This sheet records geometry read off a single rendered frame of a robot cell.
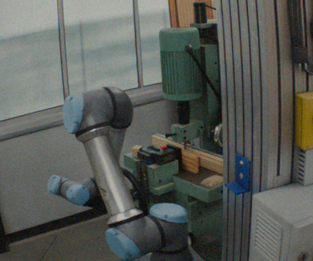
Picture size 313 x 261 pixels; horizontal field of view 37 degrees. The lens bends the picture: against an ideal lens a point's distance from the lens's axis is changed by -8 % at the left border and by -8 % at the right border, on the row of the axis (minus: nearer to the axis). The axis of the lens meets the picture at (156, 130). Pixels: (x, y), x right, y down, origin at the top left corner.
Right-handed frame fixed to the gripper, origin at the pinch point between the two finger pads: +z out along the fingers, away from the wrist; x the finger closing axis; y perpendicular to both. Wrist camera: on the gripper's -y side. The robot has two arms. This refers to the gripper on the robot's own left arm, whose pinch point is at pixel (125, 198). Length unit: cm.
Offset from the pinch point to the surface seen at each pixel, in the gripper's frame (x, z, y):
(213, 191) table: 23.0, 24.3, -12.8
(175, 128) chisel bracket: -8.4, 20.7, -34.6
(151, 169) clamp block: -0.3, 8.3, -14.2
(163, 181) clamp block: 0.4, 15.4, -11.1
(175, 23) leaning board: -123, 83, -120
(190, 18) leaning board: -120, 93, -129
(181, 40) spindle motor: 3, 2, -69
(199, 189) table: 17.6, 20.9, -12.1
